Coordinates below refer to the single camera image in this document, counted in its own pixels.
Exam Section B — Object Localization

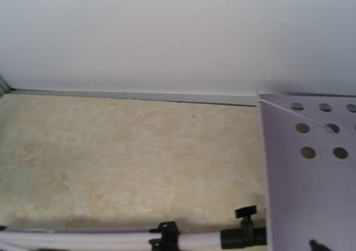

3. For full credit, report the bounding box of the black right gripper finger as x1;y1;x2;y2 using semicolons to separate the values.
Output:
309;240;332;251

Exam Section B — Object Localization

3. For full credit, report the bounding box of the white perforated music stand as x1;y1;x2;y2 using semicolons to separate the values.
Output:
1;94;355;250

